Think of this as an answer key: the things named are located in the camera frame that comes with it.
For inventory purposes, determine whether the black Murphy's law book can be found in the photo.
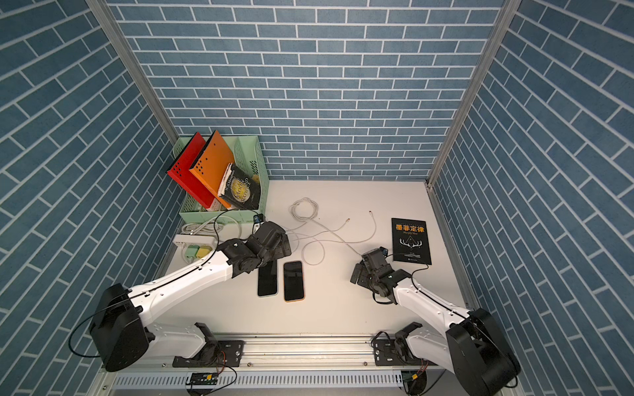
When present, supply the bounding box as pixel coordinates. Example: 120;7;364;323
391;218;432;266

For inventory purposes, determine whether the aluminium front rail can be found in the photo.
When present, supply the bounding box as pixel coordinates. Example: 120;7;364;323
101;335;513;373

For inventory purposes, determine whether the power strip white cord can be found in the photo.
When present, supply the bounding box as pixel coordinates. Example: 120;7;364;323
180;216;244;236

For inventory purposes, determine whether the orange folder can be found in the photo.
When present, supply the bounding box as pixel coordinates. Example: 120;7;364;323
190;130;234;209

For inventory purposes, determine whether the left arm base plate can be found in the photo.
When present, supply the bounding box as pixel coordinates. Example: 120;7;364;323
172;340;245;368

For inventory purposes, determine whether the Moon and Sixpence book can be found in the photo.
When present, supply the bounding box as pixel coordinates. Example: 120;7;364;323
218;163;261;211

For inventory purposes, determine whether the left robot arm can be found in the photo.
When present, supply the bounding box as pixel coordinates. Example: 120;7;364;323
88;221;291;372

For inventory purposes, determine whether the mint green perforated basket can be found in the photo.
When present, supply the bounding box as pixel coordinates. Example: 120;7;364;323
179;135;269;224

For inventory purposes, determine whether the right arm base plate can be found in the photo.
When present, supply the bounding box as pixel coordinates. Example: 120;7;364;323
370;338;437;366

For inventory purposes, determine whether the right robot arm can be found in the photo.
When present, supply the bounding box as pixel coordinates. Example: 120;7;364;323
351;247;521;395

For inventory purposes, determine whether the red folder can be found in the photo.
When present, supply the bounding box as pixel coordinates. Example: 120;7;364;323
167;133;215;210

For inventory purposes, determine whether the yellow charger plug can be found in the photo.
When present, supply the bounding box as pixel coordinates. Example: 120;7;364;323
196;246;213;258

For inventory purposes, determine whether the green charger plug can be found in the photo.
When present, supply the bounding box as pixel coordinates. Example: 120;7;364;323
183;245;199;261

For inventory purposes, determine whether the white charging cable loop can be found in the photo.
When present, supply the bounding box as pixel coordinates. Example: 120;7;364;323
291;210;378;267

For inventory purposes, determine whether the phone with light blue case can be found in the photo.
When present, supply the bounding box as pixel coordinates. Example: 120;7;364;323
257;260;278;297

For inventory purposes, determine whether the small black controller board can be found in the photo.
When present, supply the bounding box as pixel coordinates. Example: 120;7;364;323
186;372;219;388

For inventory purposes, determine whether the phone with pink case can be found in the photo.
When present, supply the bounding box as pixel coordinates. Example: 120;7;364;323
283;261;305;302

